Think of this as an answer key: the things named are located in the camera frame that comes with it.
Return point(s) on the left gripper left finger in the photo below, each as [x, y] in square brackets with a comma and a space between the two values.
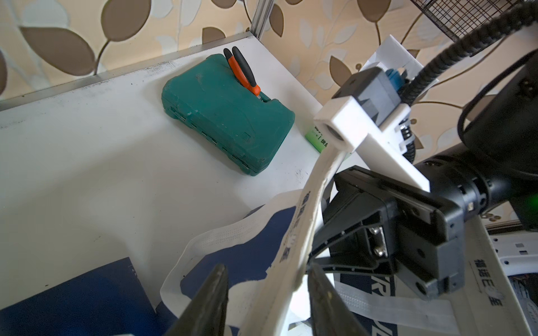
[206, 313]

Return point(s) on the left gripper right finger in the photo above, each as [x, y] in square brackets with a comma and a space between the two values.
[329, 314]

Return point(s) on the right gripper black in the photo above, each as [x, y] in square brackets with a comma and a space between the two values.
[382, 227]

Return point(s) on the white receipt paper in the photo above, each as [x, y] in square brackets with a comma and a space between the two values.
[269, 312]

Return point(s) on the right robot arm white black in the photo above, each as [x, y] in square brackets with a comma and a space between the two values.
[496, 160]

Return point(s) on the green white tissue pack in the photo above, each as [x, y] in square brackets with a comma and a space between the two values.
[316, 139]

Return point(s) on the orange black pliers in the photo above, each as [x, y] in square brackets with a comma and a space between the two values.
[241, 70]

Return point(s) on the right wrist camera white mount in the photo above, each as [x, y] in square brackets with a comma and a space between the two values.
[366, 116]

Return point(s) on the right wall wire basket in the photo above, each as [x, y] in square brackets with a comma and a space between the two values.
[456, 18]

